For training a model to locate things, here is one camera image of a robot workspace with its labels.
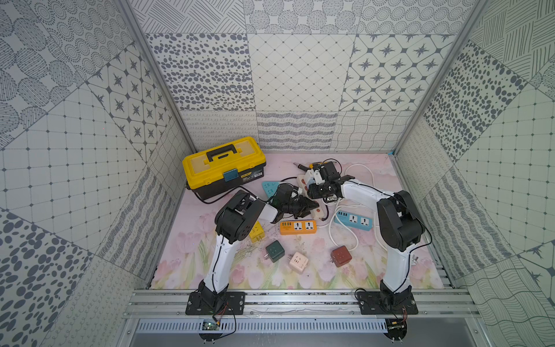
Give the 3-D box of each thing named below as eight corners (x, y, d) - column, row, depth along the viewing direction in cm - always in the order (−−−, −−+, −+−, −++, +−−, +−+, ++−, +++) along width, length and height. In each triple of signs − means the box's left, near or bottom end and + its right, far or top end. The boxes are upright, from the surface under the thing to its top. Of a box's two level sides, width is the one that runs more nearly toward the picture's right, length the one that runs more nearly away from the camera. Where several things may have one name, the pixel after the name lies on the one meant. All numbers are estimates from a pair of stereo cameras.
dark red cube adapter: (337, 270, 83) (339, 267, 79) (327, 256, 86) (329, 252, 82) (351, 261, 85) (354, 257, 81) (341, 248, 88) (344, 243, 85)
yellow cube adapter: (250, 240, 91) (248, 235, 86) (258, 226, 95) (257, 220, 91) (259, 245, 90) (258, 239, 85) (267, 230, 94) (266, 224, 89)
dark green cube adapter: (263, 255, 87) (262, 250, 82) (275, 243, 90) (275, 238, 86) (273, 266, 84) (273, 262, 80) (286, 254, 87) (286, 249, 83)
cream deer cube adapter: (285, 263, 84) (285, 259, 80) (293, 253, 87) (293, 248, 83) (300, 276, 81) (301, 272, 77) (308, 265, 84) (309, 260, 80)
